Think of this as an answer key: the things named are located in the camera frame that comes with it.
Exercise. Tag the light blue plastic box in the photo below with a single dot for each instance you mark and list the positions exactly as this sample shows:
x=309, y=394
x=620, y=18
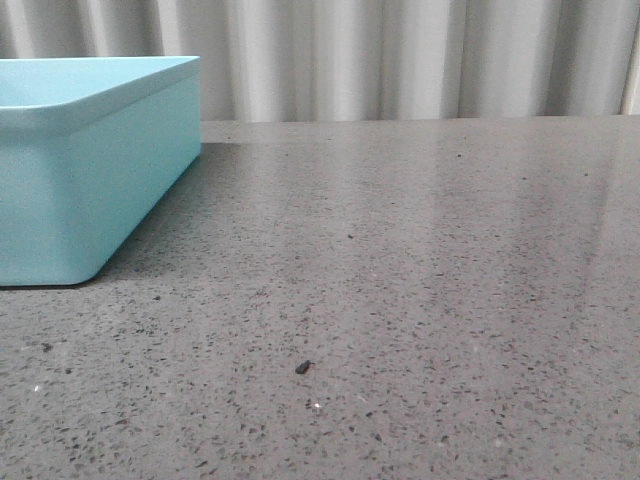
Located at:
x=88, y=147

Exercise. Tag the small black debris piece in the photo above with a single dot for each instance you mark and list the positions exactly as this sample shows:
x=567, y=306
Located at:
x=303, y=367

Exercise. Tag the white pleated curtain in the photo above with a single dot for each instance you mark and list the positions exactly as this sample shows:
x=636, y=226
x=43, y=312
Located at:
x=265, y=61

